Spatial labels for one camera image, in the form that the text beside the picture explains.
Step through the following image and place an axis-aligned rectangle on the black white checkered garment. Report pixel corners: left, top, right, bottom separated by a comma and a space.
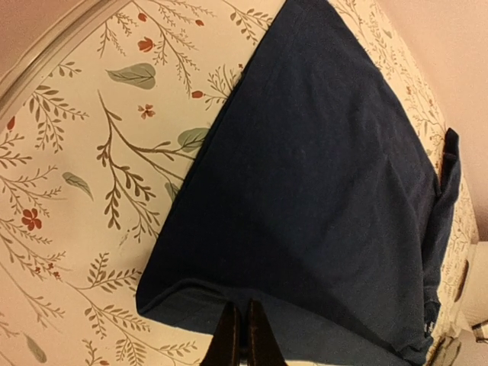
472, 320, 488, 344

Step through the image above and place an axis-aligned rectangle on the blue garment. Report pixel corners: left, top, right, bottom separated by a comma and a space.
136, 1, 461, 365

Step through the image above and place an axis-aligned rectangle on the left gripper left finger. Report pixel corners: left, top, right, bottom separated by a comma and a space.
201, 302, 241, 366

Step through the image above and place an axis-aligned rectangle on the white laundry basket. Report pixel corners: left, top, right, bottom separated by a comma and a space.
438, 240, 488, 366

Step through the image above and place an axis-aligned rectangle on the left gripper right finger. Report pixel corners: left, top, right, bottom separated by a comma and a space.
246, 300, 286, 366

